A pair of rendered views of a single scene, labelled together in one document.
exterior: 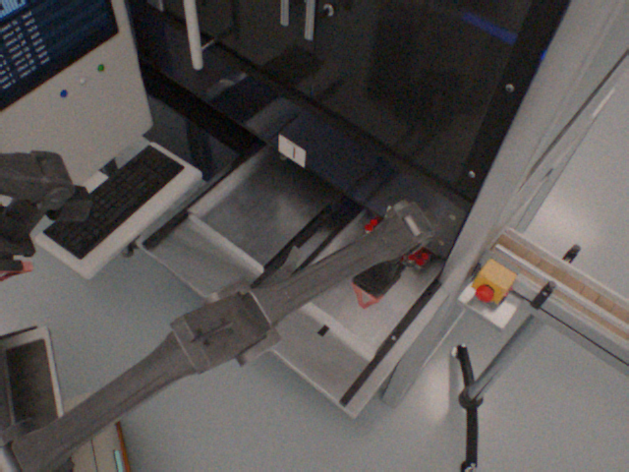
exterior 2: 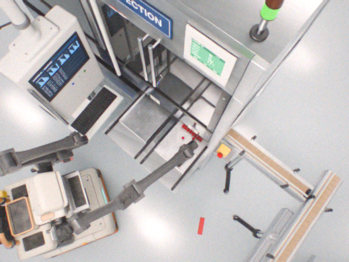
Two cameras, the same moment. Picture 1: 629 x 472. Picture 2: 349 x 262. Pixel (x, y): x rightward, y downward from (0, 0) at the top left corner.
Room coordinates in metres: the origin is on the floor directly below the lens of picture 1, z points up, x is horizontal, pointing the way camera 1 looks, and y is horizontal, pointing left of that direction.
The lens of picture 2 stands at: (0.27, -0.11, 2.94)
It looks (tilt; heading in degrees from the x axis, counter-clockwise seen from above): 74 degrees down; 7
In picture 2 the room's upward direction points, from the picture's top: straight up
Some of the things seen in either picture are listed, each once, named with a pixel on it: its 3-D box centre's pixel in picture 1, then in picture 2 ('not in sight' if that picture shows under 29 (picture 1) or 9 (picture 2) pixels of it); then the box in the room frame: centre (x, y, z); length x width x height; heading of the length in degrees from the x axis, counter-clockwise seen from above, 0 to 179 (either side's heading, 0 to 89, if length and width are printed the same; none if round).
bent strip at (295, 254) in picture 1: (279, 272); (151, 144); (0.73, 0.08, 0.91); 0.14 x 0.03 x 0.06; 146
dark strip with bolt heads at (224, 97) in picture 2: (489, 132); (213, 121); (0.79, -0.29, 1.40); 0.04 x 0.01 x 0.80; 57
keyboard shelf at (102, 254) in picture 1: (112, 199); (92, 109); (0.98, 0.59, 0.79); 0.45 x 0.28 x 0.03; 150
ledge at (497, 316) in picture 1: (492, 296); (226, 150); (0.76, -0.45, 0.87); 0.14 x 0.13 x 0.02; 147
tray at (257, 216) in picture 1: (268, 201); (148, 114); (0.96, 0.14, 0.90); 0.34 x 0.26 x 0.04; 147
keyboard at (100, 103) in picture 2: (116, 197); (94, 110); (0.97, 0.57, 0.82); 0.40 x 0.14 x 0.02; 150
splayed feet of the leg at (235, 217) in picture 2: not in sight; (256, 233); (0.20, -0.91, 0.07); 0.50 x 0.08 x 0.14; 57
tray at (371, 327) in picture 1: (371, 272); (184, 143); (0.77, -0.15, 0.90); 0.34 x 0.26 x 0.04; 147
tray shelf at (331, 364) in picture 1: (301, 259); (159, 136); (0.80, 0.04, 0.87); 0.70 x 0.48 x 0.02; 57
